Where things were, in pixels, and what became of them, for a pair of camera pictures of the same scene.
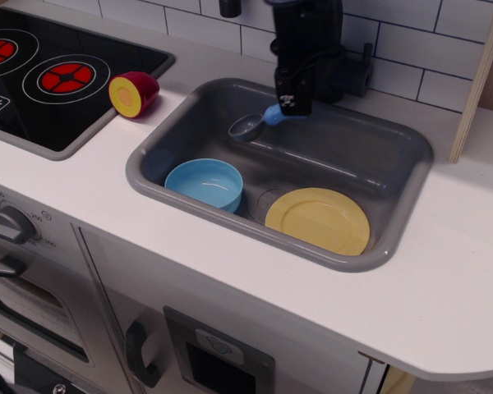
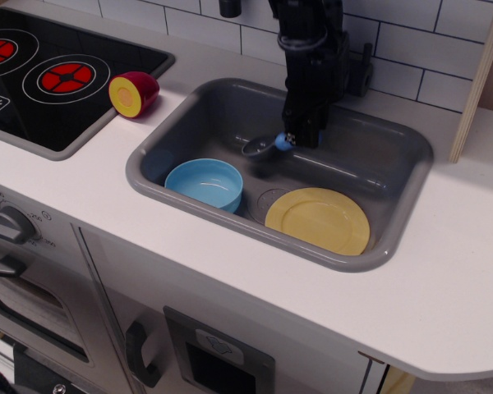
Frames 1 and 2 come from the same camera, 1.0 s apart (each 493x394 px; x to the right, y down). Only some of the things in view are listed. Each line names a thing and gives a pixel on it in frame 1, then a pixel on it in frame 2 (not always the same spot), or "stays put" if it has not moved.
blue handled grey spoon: (249, 126) → (262, 148)
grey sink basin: (372, 155) stays put
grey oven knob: (13, 225) stays put
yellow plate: (321, 217) stays put
